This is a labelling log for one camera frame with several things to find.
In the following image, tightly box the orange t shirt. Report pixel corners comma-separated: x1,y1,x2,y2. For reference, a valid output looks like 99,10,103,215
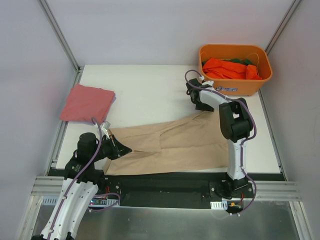
202,58,262,80

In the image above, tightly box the white cable duct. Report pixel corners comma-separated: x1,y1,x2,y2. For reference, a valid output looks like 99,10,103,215
41,196,120,209
210,200,228,211

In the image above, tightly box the left white cable duct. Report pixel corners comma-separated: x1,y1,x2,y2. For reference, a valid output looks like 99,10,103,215
41,196,120,209

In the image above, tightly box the beige t shirt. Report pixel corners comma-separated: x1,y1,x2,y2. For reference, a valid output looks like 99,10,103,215
102,111,229,176

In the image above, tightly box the right white cable duct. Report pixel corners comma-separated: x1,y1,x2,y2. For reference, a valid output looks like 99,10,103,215
210,200,228,211

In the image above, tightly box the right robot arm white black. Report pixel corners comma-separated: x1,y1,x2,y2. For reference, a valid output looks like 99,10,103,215
186,78,256,198

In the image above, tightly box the green t shirt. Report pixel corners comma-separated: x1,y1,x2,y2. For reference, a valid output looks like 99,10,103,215
202,57,253,66

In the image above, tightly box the right aluminium upright profile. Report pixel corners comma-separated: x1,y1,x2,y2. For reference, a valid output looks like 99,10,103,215
265,0,303,55

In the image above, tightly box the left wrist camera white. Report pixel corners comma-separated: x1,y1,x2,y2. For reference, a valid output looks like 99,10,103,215
100,121,111,135

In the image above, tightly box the orange plastic basket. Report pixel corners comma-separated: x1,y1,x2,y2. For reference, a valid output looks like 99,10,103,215
198,44,273,96

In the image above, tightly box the aluminium upright profile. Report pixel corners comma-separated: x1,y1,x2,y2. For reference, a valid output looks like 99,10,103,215
37,0,82,73
265,0,303,55

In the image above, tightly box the aluminium frame rail front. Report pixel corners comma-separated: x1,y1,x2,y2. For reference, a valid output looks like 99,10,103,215
31,176,302,202

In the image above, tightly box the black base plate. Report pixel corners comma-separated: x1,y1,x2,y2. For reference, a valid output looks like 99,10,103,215
47,167,255,210

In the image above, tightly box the left aluminium upright profile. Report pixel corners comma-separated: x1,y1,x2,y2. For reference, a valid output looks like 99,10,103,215
37,0,82,73

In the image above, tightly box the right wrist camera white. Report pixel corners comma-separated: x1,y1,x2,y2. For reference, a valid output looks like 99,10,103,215
201,79,215,88

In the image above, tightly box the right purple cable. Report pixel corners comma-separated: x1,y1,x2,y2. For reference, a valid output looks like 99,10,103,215
184,69,258,221

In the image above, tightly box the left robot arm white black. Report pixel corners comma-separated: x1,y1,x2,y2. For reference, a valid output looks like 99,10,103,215
32,132,132,240

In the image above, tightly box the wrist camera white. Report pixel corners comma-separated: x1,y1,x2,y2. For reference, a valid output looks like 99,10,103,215
100,121,111,135
201,79,215,88

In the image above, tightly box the folded pink t shirt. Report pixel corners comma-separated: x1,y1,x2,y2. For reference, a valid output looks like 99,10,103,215
59,83,116,124

